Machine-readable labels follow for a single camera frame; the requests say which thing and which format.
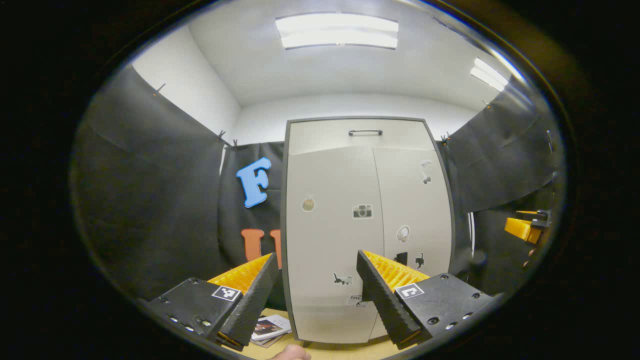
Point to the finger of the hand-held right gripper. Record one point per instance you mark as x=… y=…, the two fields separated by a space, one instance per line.
x=522 y=229

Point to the black backdrop cloth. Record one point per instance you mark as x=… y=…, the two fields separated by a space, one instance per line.
x=500 y=165
x=150 y=200

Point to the white cabinet door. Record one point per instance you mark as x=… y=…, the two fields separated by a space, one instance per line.
x=415 y=200
x=325 y=250

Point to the white cabinet drawer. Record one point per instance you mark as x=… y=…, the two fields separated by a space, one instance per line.
x=320 y=137

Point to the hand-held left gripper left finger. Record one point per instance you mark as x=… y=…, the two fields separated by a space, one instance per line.
x=252 y=305

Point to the large ceiling light panel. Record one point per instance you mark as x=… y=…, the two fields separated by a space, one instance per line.
x=337 y=30

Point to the small printed booklet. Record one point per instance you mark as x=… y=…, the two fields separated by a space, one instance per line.
x=270 y=327

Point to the white cabinet with grey interior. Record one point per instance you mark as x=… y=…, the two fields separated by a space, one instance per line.
x=283 y=225

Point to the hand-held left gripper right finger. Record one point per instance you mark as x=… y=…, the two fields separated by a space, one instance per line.
x=387 y=305

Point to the small ceiling light panel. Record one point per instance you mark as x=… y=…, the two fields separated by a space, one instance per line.
x=490 y=75

